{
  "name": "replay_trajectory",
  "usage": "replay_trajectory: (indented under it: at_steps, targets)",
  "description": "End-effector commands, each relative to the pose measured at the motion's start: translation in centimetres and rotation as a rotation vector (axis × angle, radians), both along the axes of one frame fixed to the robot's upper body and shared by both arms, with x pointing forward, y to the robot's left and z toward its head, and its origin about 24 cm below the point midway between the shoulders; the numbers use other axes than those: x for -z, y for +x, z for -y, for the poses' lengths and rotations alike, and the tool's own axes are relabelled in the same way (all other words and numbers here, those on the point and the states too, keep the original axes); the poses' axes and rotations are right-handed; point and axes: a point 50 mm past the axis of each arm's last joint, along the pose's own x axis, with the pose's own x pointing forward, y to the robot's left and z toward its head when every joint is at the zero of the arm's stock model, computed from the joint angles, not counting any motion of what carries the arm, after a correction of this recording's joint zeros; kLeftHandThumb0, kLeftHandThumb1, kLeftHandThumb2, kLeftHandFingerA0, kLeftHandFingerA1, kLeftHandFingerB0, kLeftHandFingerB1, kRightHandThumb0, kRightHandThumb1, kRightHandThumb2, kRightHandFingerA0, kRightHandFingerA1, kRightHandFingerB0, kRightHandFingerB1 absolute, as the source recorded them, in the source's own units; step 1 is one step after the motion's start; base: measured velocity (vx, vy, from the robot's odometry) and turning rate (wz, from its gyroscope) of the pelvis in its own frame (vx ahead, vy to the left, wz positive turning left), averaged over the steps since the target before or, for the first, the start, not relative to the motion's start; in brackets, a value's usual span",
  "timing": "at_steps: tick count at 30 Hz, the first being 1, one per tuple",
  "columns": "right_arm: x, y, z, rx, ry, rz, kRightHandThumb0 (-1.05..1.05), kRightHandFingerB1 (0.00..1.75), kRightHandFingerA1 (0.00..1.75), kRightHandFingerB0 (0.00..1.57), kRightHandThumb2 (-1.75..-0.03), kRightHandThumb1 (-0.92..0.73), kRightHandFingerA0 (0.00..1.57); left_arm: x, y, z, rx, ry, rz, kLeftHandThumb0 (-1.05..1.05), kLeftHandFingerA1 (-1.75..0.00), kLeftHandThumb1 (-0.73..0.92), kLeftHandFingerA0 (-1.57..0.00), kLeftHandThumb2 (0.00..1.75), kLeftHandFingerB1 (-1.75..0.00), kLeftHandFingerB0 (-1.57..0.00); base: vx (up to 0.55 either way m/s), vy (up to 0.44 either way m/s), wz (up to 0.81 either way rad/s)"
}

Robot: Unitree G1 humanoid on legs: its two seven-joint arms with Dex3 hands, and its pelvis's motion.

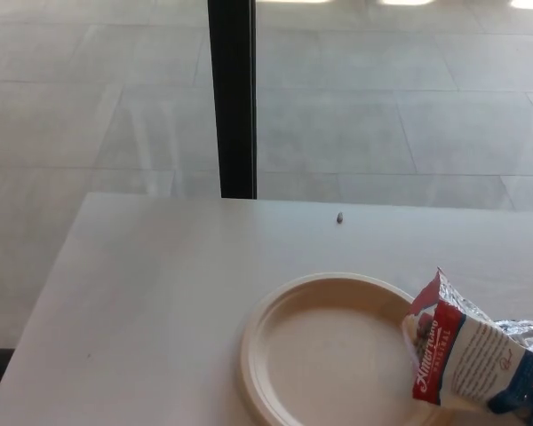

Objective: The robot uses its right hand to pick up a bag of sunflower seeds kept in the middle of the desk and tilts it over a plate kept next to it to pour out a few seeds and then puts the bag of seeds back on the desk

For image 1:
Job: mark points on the lone sunflower seed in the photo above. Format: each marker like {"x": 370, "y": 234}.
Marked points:
{"x": 340, "y": 217}

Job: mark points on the red white sunflower seed bag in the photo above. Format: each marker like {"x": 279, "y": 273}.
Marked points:
{"x": 462, "y": 355}

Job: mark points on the cream round disposable plate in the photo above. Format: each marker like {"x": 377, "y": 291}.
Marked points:
{"x": 320, "y": 350}

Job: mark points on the black window frame post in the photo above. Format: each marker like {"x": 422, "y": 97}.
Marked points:
{"x": 233, "y": 97}

